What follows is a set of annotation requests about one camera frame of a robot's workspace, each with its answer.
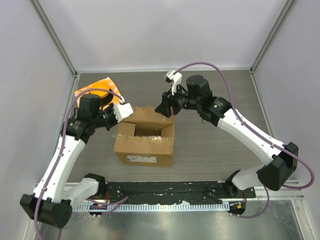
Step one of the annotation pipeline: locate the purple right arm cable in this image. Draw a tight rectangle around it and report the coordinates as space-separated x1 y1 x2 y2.
173 61 315 218

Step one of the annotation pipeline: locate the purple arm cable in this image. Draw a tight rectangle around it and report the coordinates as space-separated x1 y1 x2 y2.
173 61 315 218
33 88 129 240

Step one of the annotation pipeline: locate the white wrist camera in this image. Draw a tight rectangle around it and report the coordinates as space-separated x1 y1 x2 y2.
113 98 134 123
164 70 182 96

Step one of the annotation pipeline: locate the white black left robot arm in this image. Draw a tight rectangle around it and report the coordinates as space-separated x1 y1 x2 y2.
19 94 119 229

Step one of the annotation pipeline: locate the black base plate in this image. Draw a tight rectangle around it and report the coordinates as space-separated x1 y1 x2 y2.
106 181 256 205

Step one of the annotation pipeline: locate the slotted cable duct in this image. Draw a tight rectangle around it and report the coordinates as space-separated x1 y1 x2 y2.
73 201 230 213

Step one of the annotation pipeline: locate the aluminium frame rail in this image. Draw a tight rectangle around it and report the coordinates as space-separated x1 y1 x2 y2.
29 0 81 81

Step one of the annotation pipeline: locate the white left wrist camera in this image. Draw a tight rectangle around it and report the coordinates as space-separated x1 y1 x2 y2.
113 98 134 123

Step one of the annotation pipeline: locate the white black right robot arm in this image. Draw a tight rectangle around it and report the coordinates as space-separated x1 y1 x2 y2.
155 70 299 198

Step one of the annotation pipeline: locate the brown cardboard express box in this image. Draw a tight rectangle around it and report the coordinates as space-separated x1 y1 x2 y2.
114 106 175 168

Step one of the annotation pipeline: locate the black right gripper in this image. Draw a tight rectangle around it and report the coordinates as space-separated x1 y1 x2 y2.
155 83 201 118

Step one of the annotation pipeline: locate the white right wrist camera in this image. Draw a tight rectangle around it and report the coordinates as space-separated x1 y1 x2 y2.
164 70 182 96

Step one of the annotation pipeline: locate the orange bowl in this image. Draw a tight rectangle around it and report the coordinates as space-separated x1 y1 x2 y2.
89 87 110 100

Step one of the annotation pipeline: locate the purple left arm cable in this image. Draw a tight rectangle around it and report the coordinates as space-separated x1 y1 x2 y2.
33 88 129 240

